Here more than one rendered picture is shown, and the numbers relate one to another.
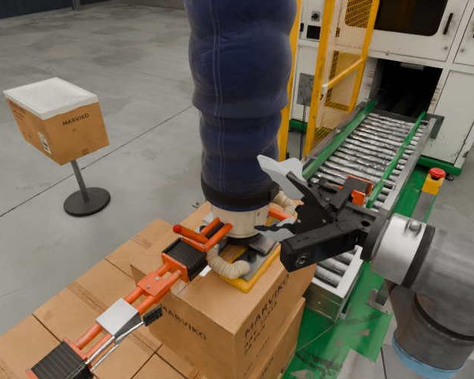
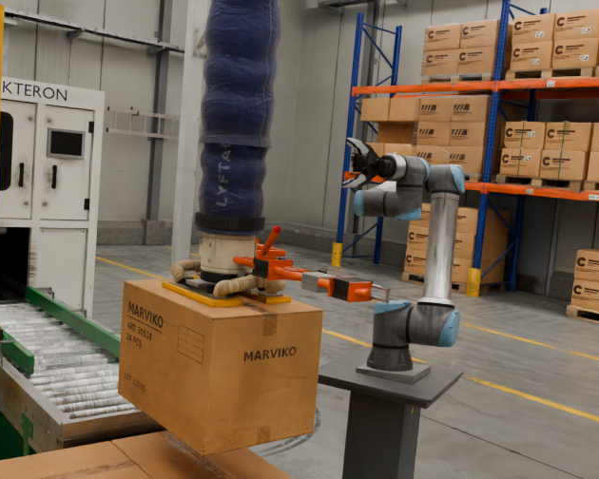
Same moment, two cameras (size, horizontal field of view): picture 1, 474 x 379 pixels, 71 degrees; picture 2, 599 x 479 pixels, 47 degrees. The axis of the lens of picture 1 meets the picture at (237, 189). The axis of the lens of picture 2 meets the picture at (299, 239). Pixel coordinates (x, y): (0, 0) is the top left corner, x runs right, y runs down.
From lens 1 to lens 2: 2.11 m
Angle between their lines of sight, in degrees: 74
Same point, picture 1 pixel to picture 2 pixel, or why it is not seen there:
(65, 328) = not seen: outside the picture
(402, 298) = (393, 198)
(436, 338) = (417, 192)
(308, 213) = (372, 158)
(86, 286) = not seen: outside the picture
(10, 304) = not seen: outside the picture
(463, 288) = (417, 163)
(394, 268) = (402, 166)
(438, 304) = (414, 177)
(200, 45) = (250, 99)
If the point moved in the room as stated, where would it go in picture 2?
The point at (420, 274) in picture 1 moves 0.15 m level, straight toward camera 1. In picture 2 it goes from (409, 164) to (440, 166)
